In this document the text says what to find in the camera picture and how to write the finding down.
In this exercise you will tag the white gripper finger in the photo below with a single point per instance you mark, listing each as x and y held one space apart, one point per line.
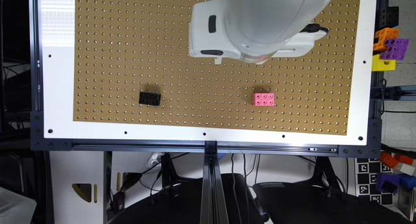
261 62
218 60

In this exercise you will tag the pink toy block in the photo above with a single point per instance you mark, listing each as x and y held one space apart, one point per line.
263 99

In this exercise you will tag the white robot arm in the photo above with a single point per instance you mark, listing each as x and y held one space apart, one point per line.
259 28

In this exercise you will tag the black toy block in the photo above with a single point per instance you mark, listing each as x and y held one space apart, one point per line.
152 99

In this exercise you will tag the yellow toy block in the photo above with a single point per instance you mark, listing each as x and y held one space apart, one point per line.
382 65

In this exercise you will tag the orange toy block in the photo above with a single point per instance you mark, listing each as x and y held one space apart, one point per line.
381 36

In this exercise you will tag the purple toy block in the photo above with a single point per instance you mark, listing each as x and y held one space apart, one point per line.
396 49

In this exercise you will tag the orange-red block lower right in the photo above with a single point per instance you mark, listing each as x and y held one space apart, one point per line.
392 161

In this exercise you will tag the purple block lower right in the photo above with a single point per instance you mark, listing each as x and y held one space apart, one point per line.
387 182

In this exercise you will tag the grey white block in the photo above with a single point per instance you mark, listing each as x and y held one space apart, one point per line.
404 168

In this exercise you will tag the blue block lower right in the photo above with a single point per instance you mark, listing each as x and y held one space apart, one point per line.
407 181

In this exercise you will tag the brown pegboard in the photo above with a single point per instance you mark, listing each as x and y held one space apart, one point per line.
124 47

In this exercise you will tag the black chair right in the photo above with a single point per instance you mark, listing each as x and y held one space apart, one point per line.
294 203

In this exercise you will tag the black chair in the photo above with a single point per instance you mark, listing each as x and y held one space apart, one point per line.
185 205
294 203

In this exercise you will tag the aluminium centre strut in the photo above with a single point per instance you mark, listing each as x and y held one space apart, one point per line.
213 204

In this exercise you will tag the black chair left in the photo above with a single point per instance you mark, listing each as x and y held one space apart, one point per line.
185 205

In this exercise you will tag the fiducial marker board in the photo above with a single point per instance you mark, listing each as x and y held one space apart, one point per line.
366 173

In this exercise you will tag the white side cabinet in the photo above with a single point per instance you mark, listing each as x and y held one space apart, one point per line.
79 186

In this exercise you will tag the black block on frame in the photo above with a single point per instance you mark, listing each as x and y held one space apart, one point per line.
387 17

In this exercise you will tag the aluminium table frame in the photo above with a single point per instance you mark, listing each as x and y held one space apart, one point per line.
52 30

